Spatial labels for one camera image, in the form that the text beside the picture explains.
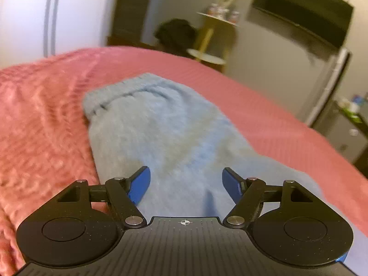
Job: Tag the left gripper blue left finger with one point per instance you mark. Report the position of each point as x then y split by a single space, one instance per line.
124 195

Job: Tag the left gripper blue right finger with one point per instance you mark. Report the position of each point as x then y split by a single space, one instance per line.
247 195

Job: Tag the grey sweat pants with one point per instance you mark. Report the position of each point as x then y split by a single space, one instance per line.
185 141

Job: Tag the pink ribbed bedspread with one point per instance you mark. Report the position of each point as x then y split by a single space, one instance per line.
45 147

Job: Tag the grey small cabinet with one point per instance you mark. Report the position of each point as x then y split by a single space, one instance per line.
346 136

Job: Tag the white standing air conditioner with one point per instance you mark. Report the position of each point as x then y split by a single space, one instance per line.
327 87

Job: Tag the yellow legged side table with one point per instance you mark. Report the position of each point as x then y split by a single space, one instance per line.
214 43

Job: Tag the black clothes pile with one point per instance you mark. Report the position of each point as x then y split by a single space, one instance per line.
175 37

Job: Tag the black wall television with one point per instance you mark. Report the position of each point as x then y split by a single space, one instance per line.
328 20

